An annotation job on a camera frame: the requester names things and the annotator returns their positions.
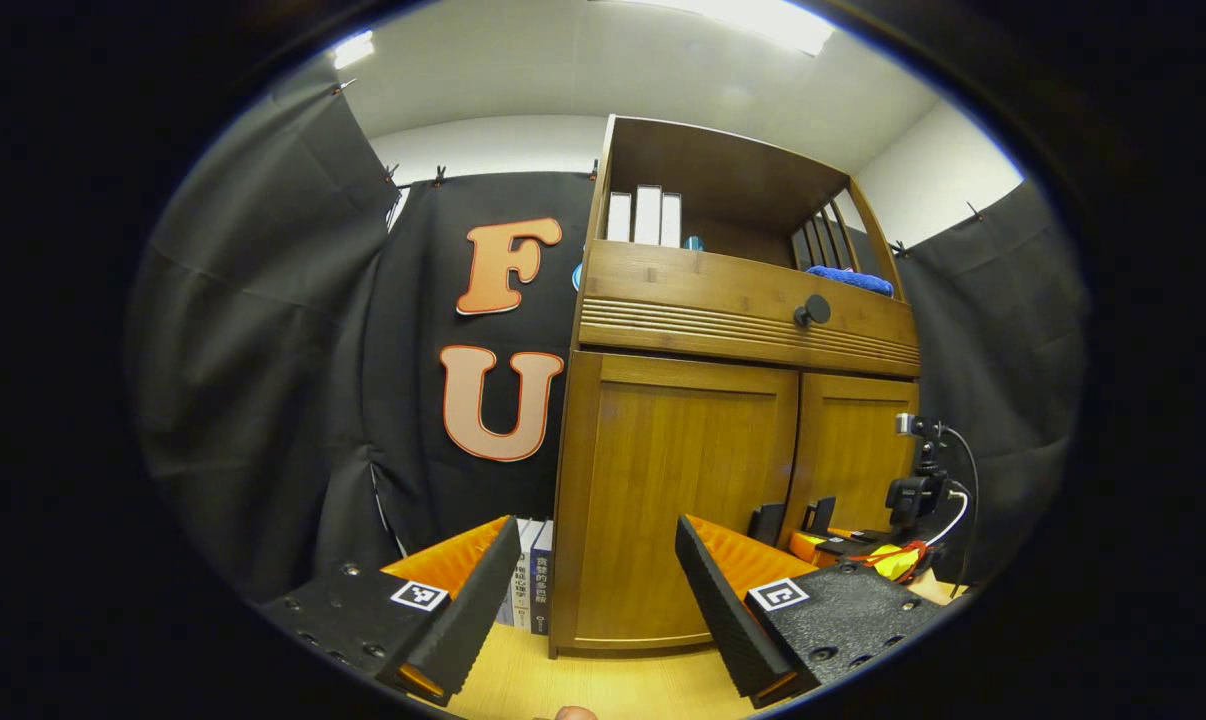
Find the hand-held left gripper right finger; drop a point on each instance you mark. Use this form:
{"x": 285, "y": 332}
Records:
{"x": 723, "y": 610}

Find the wooden double-door shoe cabinet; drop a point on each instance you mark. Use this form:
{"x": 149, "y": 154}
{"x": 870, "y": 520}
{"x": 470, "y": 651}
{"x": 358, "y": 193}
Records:
{"x": 723, "y": 170}

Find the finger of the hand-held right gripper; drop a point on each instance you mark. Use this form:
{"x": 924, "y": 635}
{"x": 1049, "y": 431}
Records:
{"x": 808, "y": 548}

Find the small ceiling light panel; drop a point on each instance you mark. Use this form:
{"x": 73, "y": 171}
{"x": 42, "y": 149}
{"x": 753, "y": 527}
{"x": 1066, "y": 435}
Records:
{"x": 353, "y": 48}

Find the blue towel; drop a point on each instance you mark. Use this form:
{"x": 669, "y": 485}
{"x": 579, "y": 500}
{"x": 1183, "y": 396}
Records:
{"x": 848, "y": 280}

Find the dark blue book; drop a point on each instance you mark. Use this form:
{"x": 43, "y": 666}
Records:
{"x": 541, "y": 580}

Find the wooden drawer with black knob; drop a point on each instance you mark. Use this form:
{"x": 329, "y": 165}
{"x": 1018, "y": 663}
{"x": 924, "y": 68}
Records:
{"x": 683, "y": 290}

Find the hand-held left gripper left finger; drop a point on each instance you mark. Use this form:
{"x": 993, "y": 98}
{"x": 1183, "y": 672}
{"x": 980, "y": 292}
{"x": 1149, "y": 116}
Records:
{"x": 473, "y": 610}

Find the wooden cabinet door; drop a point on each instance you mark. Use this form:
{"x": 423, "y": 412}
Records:
{"x": 853, "y": 440}
{"x": 653, "y": 480}

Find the black backdrop cloth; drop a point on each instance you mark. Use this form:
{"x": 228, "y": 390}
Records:
{"x": 263, "y": 350}

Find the large ceiling light panel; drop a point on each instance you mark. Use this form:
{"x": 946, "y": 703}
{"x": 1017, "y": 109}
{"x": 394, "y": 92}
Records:
{"x": 763, "y": 20}

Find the white spine book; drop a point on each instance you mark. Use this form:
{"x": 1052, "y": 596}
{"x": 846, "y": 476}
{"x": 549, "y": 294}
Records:
{"x": 523, "y": 580}

